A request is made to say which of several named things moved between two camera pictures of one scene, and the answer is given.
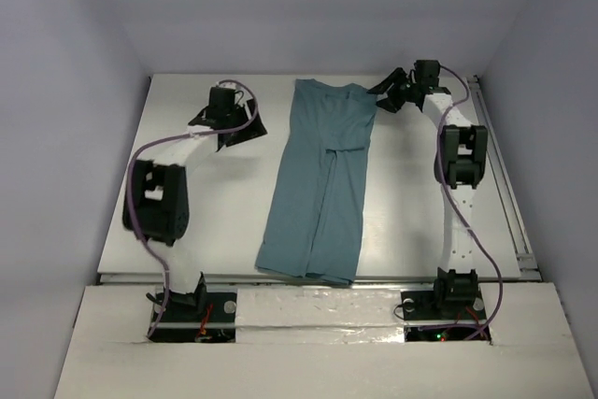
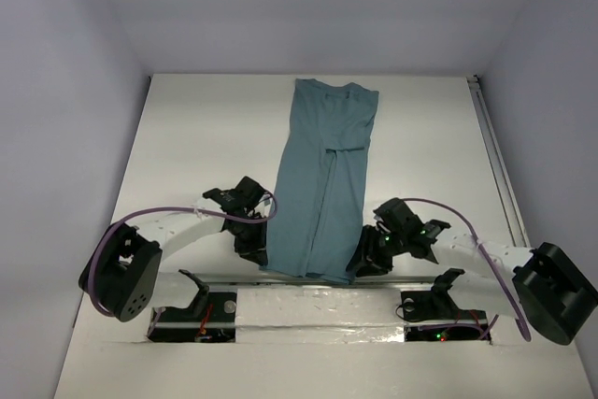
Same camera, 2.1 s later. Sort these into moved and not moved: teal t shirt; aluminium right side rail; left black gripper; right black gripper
Moved: right black gripper; left black gripper
Not moved: aluminium right side rail; teal t shirt
